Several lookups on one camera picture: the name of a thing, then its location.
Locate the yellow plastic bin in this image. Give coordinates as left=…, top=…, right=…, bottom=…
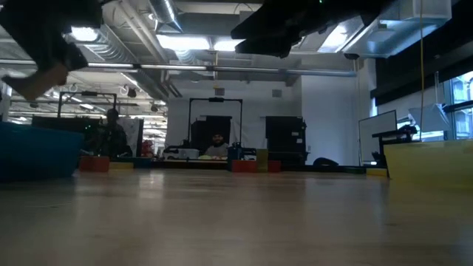
left=383, top=139, right=473, bottom=190

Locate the black backdrop panel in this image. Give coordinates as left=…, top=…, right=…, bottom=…
left=191, top=115, right=233, bottom=158

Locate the bright ceiling light panel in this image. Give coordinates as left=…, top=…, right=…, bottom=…
left=213, top=38, right=241, bottom=52
left=157, top=35, right=211, bottom=52

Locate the white printed cloth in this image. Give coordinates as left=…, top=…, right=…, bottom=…
left=118, top=117, right=144, bottom=156

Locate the person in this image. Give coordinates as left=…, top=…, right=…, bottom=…
left=94, top=108, right=133, bottom=158
left=204, top=132, right=231, bottom=158

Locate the black aluminium table frame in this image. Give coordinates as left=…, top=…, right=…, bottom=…
left=164, top=161, right=348, bottom=173

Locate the whiteboard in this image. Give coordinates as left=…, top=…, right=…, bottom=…
left=357, top=109, right=398, bottom=166

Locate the blue plastic bin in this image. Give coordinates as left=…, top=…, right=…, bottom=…
left=0, top=121, right=85, bottom=182

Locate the red wooden arch block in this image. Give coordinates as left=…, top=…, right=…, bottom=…
left=231, top=160, right=259, bottom=174
left=78, top=155, right=111, bottom=173

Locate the black bag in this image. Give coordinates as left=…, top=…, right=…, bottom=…
left=313, top=157, right=341, bottom=171

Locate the black cabinet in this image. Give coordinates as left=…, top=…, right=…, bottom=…
left=265, top=115, right=308, bottom=166

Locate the round metal air duct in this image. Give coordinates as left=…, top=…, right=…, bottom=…
left=147, top=0, right=185, bottom=34

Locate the window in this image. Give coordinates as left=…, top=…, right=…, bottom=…
left=449, top=72, right=473, bottom=140

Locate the yellow hanging cable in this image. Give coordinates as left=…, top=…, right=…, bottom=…
left=419, top=0, right=425, bottom=142

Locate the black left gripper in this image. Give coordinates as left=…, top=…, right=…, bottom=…
left=0, top=0, right=103, bottom=72

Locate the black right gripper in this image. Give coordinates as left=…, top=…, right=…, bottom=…
left=231, top=0, right=370, bottom=58

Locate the long ceiling pipe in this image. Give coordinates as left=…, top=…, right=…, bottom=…
left=0, top=58, right=358, bottom=78

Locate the small yellow wooden block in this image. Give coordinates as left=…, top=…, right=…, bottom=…
left=109, top=161, right=135, bottom=171

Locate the red background object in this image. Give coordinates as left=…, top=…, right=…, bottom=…
left=141, top=139, right=155, bottom=158

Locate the silver ventilation duct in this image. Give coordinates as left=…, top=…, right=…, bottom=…
left=343, top=0, right=454, bottom=59

